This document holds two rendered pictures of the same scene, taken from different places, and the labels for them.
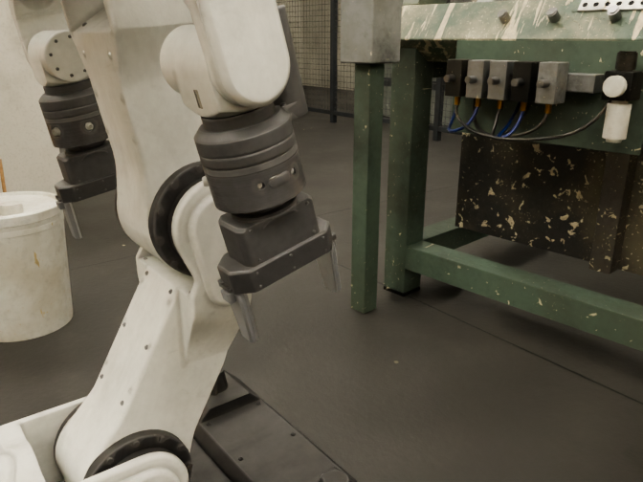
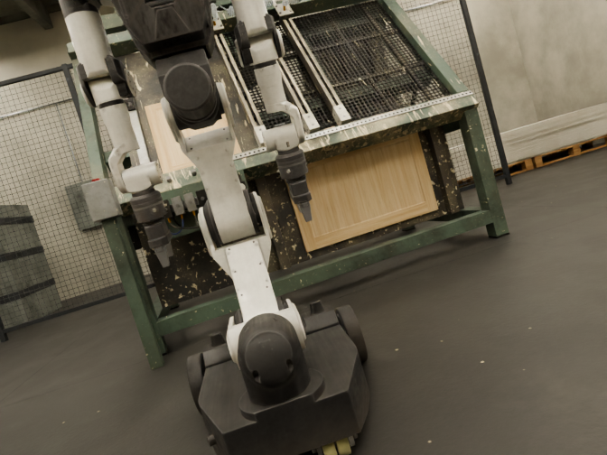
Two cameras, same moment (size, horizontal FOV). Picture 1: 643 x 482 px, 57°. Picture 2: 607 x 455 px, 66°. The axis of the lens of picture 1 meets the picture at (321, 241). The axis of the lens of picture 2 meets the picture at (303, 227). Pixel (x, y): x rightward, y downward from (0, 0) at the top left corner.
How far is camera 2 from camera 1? 1.33 m
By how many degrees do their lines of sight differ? 59
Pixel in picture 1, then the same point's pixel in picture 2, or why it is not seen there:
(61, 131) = (157, 208)
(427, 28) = (124, 197)
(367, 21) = (108, 194)
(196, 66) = (290, 134)
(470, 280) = (205, 314)
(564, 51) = not seen: hidden behind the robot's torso
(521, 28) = (181, 181)
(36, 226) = not seen: outside the picture
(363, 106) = (116, 242)
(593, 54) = not seen: hidden behind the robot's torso
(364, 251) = (148, 326)
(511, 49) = (181, 191)
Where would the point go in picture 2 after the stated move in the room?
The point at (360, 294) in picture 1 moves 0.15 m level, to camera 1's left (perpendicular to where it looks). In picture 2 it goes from (155, 355) to (131, 370)
